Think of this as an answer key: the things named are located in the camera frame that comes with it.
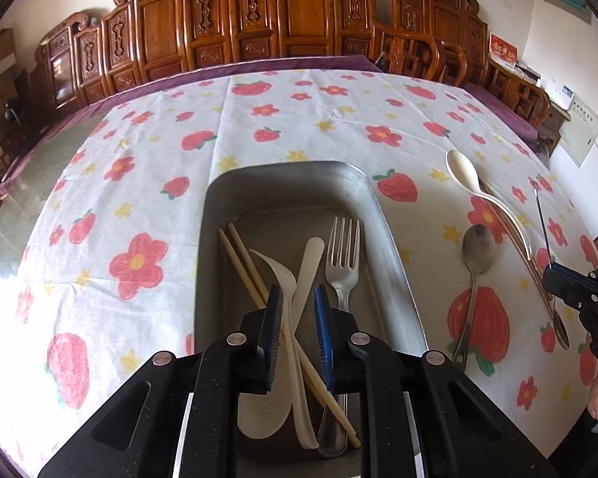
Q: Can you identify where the large metal spoon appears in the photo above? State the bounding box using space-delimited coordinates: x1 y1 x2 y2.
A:
445 224 500 372

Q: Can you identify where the beige wooden chopstick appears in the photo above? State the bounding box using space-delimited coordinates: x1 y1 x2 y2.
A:
218 229 362 449
227 222 281 300

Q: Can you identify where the white wall panel door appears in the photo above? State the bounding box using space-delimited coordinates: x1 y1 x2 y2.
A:
557 102 598 167

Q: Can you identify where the red gold card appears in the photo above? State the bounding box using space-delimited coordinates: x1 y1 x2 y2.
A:
489 33 519 72

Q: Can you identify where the carved wooden sofa bench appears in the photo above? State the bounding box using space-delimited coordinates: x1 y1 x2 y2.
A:
32 0 380 111

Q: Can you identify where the grey box with green window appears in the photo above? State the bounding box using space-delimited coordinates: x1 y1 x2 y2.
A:
543 0 593 25

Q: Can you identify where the strawberry flower print tablecloth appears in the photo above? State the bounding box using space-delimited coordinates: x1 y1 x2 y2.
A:
0 67 598 478

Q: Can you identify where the rectangular metal tray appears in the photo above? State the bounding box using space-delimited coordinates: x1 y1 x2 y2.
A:
193 161 428 478

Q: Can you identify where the carved wooden armchair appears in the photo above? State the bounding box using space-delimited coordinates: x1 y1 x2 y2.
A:
373 0 552 129

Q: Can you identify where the beige spoon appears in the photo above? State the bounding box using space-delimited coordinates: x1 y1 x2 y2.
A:
236 237 326 441

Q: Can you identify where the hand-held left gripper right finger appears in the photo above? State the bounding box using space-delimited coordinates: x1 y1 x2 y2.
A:
314 285 560 478

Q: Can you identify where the small dark metal spoon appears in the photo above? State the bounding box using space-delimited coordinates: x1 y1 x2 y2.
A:
533 186 571 351

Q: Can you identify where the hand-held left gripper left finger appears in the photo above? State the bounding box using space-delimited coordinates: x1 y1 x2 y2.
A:
37 284 285 478

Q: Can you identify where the blue white box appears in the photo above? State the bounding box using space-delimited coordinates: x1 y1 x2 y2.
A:
550 80 577 111

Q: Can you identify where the white long-handled spoon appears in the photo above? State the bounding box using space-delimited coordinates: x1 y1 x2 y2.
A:
445 149 534 263

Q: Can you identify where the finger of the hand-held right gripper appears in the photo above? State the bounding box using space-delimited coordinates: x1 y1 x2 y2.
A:
543 266 598 310

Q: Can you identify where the metal fork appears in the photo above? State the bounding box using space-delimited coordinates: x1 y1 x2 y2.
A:
317 215 362 459

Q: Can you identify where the white curved plastic knife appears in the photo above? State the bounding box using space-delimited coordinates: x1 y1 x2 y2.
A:
249 247 321 452

